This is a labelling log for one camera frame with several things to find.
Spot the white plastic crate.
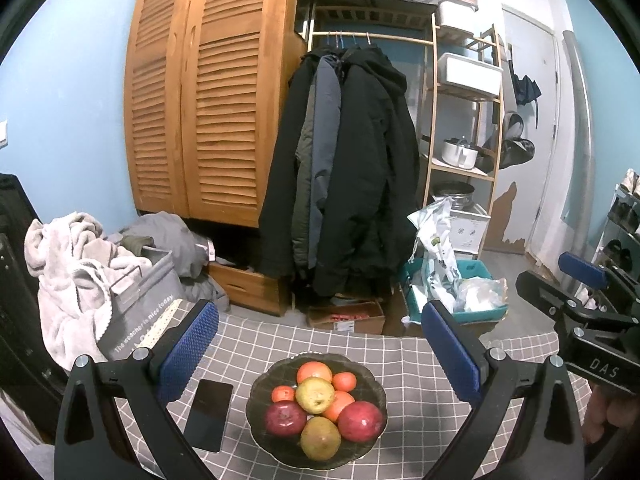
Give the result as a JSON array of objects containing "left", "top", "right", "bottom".
[{"left": 449, "top": 207, "right": 492, "bottom": 261}]

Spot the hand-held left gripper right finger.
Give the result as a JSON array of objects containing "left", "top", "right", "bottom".
[{"left": 421, "top": 300, "right": 587, "bottom": 480}]

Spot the bamboo garment shelf rack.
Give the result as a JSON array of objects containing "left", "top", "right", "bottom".
[{"left": 300, "top": 2, "right": 503, "bottom": 311}]

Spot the shoe rack with shoes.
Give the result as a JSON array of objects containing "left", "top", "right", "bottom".
[{"left": 580, "top": 170, "right": 640, "bottom": 311}]

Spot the grey-blue jacket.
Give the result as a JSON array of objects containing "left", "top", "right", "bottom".
[{"left": 307, "top": 55, "right": 343, "bottom": 271}]

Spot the dark blue folded umbrella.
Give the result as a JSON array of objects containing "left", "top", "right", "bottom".
[{"left": 511, "top": 74, "right": 542, "bottom": 107}]

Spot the white plastic bin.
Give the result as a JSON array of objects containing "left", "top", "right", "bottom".
[{"left": 437, "top": 0, "right": 478, "bottom": 36}]

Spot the small flat cardboard box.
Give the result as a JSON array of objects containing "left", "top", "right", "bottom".
[{"left": 306, "top": 299, "right": 386, "bottom": 333}]

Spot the large orange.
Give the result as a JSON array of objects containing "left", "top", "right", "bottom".
[
  {"left": 322, "top": 391, "right": 356, "bottom": 422},
  {"left": 296, "top": 361, "right": 333, "bottom": 385}
]

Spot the black plain coat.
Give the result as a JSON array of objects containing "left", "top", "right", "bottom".
[{"left": 258, "top": 49, "right": 321, "bottom": 278}]

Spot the white fluffy robe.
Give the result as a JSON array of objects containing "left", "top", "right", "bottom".
[{"left": 24, "top": 211, "right": 151, "bottom": 372}]

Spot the white storage box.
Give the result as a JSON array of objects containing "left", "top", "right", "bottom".
[{"left": 437, "top": 52, "right": 503, "bottom": 95}]

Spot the yellow pear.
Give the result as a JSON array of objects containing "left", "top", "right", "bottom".
[
  {"left": 300, "top": 416, "right": 342, "bottom": 462},
  {"left": 295, "top": 377, "right": 336, "bottom": 415}
]

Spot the person's right hand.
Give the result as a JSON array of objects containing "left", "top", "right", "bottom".
[{"left": 582, "top": 385, "right": 640, "bottom": 443}]

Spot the white shoe rack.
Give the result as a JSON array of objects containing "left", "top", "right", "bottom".
[{"left": 575, "top": 185, "right": 640, "bottom": 306}]

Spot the white rice bag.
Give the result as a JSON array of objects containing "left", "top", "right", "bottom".
[{"left": 407, "top": 199, "right": 462, "bottom": 311}]

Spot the teal plastic basket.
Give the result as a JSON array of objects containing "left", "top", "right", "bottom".
[{"left": 404, "top": 259, "right": 510, "bottom": 325}]

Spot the grey clothes pile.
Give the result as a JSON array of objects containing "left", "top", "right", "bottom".
[{"left": 117, "top": 212, "right": 231, "bottom": 311}]

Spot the grey fabric storage basket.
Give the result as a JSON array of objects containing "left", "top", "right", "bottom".
[{"left": 97, "top": 247, "right": 187, "bottom": 361}]

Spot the steel steamer pot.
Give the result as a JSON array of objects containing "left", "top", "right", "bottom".
[{"left": 432, "top": 182, "right": 476, "bottom": 210}]

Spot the wooden drawer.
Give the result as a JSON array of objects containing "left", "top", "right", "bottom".
[{"left": 207, "top": 262, "right": 291, "bottom": 317}]

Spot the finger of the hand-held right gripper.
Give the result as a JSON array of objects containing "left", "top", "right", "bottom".
[
  {"left": 515, "top": 270, "right": 586, "bottom": 333},
  {"left": 557, "top": 251, "right": 640, "bottom": 318}
]

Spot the black hooded coat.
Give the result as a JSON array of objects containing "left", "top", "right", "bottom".
[{"left": 312, "top": 45, "right": 421, "bottom": 298}]

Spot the red apple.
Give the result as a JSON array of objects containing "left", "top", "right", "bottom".
[
  {"left": 337, "top": 401, "right": 385, "bottom": 443},
  {"left": 264, "top": 400, "right": 308, "bottom": 437}
]

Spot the olive jacket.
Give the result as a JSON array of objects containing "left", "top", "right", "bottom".
[{"left": 292, "top": 85, "right": 316, "bottom": 268}]

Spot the white cooking pot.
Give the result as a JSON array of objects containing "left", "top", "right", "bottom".
[{"left": 441, "top": 136, "right": 482, "bottom": 170}]

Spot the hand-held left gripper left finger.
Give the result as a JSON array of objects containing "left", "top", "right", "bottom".
[{"left": 54, "top": 299, "right": 221, "bottom": 480}]

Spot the wooden louvered wardrobe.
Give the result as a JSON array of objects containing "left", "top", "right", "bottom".
[{"left": 123, "top": 0, "right": 306, "bottom": 228}]

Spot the grey metal pipe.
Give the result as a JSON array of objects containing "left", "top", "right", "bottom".
[{"left": 562, "top": 30, "right": 598, "bottom": 286}]

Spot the white door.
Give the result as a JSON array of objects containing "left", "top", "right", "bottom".
[{"left": 500, "top": 5, "right": 560, "bottom": 256}]

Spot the grey hanging bag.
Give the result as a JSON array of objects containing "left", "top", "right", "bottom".
[{"left": 499, "top": 112, "right": 536, "bottom": 170}]

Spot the clear plastic bag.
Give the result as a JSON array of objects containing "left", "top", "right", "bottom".
[{"left": 455, "top": 276, "right": 508, "bottom": 313}]

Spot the dark green scalloped plate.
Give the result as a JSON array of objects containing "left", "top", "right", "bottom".
[{"left": 250, "top": 352, "right": 388, "bottom": 471}]

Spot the black smartphone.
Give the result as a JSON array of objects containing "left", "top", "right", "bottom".
[{"left": 183, "top": 379, "right": 234, "bottom": 453}]

